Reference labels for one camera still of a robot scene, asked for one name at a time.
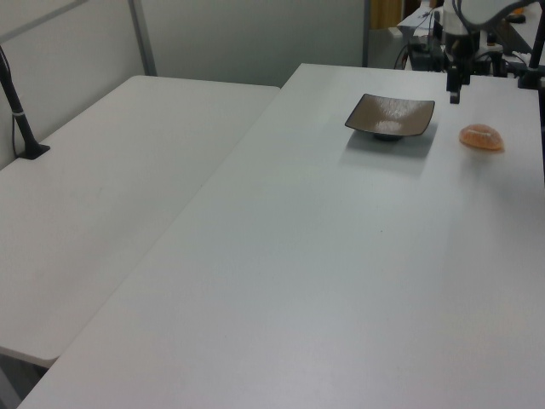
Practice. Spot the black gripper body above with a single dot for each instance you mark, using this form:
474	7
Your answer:
462	49

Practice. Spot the white paper sheet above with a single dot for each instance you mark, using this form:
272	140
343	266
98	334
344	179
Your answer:
419	23

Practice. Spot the black equipment box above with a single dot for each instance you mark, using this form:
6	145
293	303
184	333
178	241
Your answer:
426	55

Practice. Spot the grey metal partition post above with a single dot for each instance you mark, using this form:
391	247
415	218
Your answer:
366	32
142	36

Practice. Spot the orange sugared bread roll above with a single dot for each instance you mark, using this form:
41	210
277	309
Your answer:
482	137

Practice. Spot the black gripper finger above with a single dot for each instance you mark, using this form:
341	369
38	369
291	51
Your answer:
455	87
466	74

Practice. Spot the brown square ceramic plate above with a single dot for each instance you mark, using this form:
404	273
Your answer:
389	115

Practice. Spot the black clamped camera stand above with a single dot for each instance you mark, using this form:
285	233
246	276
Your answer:
534	55

